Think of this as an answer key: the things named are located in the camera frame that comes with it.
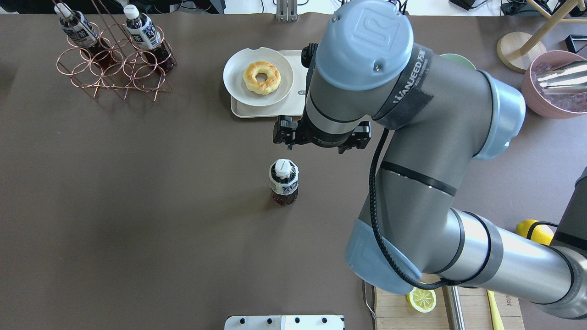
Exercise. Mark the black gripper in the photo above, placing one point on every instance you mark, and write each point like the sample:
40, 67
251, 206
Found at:
323, 139

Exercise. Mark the tea bottle brown liquid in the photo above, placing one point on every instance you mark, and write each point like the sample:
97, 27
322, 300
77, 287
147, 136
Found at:
284, 181

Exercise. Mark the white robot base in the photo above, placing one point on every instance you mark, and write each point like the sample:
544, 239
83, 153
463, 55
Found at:
286, 322

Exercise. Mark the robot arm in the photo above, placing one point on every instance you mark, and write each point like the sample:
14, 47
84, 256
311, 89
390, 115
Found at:
437, 116

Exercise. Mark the cream plastic tray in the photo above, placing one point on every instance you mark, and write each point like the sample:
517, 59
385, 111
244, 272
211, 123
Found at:
292, 105

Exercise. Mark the tea bottle in rack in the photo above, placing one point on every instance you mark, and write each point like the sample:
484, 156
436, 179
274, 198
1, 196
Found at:
147, 37
83, 34

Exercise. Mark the glazed donut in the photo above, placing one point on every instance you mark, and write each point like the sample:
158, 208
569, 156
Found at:
262, 78

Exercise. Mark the white plate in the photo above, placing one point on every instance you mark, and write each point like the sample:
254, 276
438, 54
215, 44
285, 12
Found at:
236, 65

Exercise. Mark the green bowl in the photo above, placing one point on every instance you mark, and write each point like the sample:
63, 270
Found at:
461, 60

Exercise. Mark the lemon half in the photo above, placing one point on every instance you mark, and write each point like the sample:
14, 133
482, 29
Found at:
423, 301

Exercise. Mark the wooden stand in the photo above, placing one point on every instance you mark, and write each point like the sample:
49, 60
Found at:
517, 50

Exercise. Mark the knife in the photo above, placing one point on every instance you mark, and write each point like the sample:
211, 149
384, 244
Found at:
453, 307

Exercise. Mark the whole yellow lemon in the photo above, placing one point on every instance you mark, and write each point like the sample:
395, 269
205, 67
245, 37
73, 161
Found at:
541, 234

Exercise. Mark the pink bowl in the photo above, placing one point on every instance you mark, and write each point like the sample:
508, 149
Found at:
557, 106

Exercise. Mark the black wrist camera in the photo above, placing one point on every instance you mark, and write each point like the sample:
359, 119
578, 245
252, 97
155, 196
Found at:
307, 55

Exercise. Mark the copper wire bottle rack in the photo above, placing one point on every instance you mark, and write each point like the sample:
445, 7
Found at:
114, 56

